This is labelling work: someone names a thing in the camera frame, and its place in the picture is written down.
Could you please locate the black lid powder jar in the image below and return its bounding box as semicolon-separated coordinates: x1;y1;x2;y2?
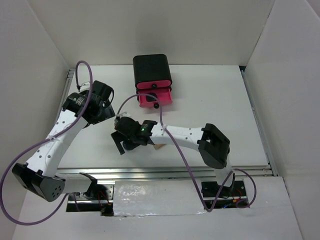
145;92;158;103

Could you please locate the black drawer organizer box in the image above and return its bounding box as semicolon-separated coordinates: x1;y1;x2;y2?
132;54;173;96

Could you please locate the aluminium right side rail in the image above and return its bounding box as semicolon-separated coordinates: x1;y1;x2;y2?
240;68;279;177

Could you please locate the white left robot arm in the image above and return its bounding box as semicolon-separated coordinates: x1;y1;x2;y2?
12;80;115;202

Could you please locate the aluminium front rail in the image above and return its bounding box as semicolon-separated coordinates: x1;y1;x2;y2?
57;165;273;180

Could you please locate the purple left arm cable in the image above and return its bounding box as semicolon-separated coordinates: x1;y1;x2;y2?
0;60;94;226

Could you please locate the lying beige foundation bottle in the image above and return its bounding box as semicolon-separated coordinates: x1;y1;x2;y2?
153;144;164;150

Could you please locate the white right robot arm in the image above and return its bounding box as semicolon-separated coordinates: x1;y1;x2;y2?
111;115;235;196

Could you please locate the aluminium rail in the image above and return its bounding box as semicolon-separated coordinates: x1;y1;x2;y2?
62;69;75;102
57;165;273;180
240;68;279;177

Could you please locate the white foil cover sheet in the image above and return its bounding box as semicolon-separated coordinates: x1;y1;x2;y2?
113;179;206;217

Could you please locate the aluminium left side rail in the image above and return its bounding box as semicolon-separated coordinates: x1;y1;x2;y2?
62;69;75;102

